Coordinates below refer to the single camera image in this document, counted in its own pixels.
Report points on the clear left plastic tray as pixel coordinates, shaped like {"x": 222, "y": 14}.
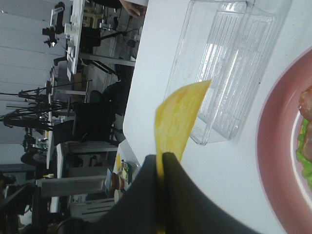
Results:
{"x": 230, "y": 43}

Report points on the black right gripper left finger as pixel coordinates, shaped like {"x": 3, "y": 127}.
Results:
{"x": 135, "y": 212}

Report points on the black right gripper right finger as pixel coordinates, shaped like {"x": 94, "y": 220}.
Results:
{"x": 188, "y": 210}

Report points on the yellow cheese slice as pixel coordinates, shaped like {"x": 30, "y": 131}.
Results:
{"x": 174, "y": 121}

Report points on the green lettuce leaf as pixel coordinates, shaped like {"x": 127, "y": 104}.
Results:
{"x": 300, "y": 156}

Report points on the pink round plate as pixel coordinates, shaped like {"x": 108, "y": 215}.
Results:
{"x": 281, "y": 174}

